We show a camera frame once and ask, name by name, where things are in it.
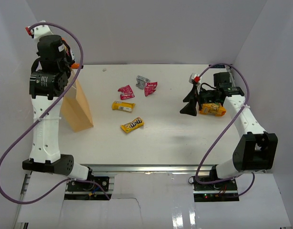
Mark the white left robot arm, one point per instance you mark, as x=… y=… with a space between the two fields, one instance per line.
x=49 y=77

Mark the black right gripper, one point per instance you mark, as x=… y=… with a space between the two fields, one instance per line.
x=190 y=109

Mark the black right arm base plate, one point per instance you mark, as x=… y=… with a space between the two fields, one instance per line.
x=229 y=185

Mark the aluminium front rail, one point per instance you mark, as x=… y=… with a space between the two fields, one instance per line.
x=144 y=168

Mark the yellow M&M's peanut packet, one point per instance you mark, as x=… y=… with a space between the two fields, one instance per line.
x=133 y=125

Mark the aluminium right side rail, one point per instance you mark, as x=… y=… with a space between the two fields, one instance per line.
x=229 y=70

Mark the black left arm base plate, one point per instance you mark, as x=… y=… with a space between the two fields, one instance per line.
x=75 y=186

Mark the red snack packet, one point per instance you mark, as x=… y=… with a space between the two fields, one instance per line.
x=126 y=92
x=150 y=88

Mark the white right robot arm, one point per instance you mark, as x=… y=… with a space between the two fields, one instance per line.
x=256 y=148

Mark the blue label sticker right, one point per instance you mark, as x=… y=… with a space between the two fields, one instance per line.
x=217 y=66

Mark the aluminium rail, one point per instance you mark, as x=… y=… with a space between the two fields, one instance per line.
x=144 y=168
x=229 y=70

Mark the orange chips bag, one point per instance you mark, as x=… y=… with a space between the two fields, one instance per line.
x=215 y=109

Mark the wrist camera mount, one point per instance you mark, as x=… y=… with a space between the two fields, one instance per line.
x=194 y=78
x=38 y=32

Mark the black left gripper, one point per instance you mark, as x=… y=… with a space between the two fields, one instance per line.
x=70 y=61

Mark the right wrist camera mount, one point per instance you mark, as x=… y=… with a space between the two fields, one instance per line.
x=194 y=78

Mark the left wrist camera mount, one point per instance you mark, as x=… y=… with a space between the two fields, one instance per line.
x=38 y=32

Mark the brown paper bag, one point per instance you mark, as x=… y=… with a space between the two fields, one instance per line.
x=75 y=108

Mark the yellow snack bar wrapper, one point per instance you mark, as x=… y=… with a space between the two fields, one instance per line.
x=123 y=106

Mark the silver snack packet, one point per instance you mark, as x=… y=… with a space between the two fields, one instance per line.
x=141 y=81

